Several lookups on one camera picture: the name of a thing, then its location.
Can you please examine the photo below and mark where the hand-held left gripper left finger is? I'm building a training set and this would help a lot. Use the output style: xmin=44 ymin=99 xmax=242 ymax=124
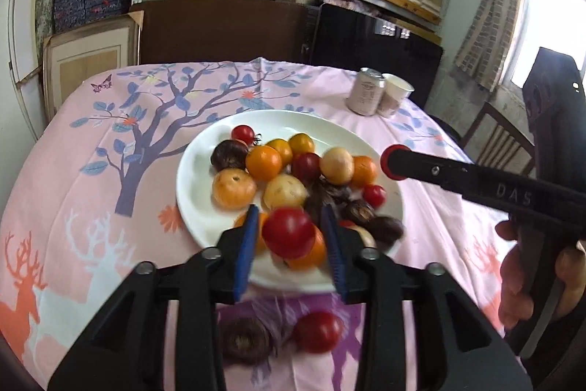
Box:
xmin=48 ymin=204 xmax=260 ymax=391

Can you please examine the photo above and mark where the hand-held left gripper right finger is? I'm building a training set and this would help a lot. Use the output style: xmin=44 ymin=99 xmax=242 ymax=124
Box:
xmin=319 ymin=204 xmax=534 ymax=391

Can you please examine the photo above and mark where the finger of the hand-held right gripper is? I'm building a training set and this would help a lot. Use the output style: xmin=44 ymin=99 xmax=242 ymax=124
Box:
xmin=387 ymin=148 xmax=478 ymax=200

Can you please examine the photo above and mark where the yellow pepino melon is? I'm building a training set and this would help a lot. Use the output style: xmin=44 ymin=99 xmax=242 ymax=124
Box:
xmin=350 ymin=226 xmax=377 ymax=249
xmin=263 ymin=174 xmax=309 ymax=211
xmin=211 ymin=168 xmax=257 ymax=209
xmin=319 ymin=147 xmax=355 ymax=185

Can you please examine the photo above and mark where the large red tomato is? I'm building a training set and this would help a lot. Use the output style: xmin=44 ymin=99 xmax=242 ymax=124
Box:
xmin=292 ymin=311 xmax=344 ymax=354

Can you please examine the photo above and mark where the white plate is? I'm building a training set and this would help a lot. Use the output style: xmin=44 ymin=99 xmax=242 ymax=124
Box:
xmin=176 ymin=110 xmax=404 ymax=293

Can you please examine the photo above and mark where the person's right hand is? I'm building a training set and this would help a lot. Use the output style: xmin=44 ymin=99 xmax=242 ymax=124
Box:
xmin=496 ymin=220 xmax=586 ymax=319

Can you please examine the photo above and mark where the dark wooden chair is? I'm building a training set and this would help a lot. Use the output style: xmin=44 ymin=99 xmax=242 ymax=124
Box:
xmin=460 ymin=102 xmax=536 ymax=178

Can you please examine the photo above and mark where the white paper cup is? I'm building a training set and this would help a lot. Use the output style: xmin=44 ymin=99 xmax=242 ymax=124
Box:
xmin=376 ymin=73 xmax=415 ymax=119

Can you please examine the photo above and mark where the drink can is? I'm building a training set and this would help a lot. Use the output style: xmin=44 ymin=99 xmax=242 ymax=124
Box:
xmin=345 ymin=68 xmax=387 ymax=117

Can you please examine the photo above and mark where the black panel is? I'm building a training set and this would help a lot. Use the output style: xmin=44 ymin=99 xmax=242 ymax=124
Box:
xmin=311 ymin=4 xmax=445 ymax=112

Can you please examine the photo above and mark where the checked curtain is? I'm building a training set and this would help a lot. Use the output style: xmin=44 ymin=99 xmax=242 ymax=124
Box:
xmin=453 ymin=0 xmax=529 ymax=92

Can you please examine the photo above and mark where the pink deer print tablecloth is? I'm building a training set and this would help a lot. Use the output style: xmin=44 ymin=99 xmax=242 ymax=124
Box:
xmin=0 ymin=58 xmax=518 ymax=391

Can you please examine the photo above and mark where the brown board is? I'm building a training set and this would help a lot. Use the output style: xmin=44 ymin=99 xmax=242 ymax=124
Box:
xmin=129 ymin=1 xmax=321 ymax=66

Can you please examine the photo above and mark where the stack of blue floral boxes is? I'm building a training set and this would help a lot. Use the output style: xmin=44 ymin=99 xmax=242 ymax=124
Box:
xmin=52 ymin=0 xmax=134 ymax=33

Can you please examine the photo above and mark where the white board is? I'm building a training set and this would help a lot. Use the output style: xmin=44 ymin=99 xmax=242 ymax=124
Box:
xmin=9 ymin=0 xmax=47 ymax=140

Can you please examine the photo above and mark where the window with white frame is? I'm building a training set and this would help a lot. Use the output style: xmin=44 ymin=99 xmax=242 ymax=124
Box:
xmin=504 ymin=0 xmax=586 ymax=89

